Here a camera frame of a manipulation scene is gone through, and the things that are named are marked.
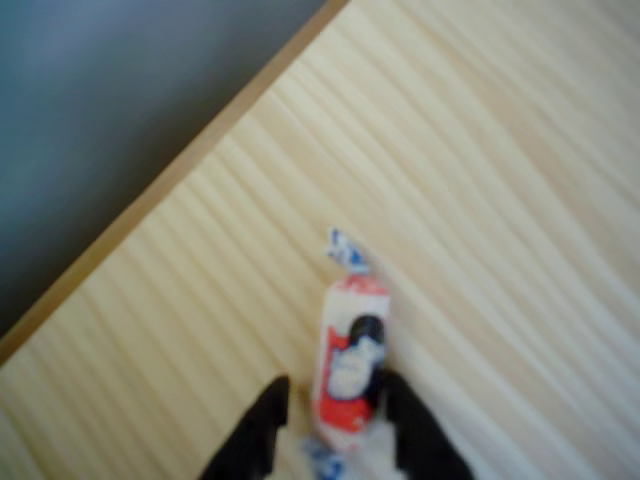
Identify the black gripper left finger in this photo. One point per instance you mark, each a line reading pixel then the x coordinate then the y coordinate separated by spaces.
pixel 250 435

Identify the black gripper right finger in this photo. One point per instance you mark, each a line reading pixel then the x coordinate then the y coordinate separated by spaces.
pixel 430 440

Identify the red white candy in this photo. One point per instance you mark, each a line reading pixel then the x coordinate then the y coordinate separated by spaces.
pixel 350 360

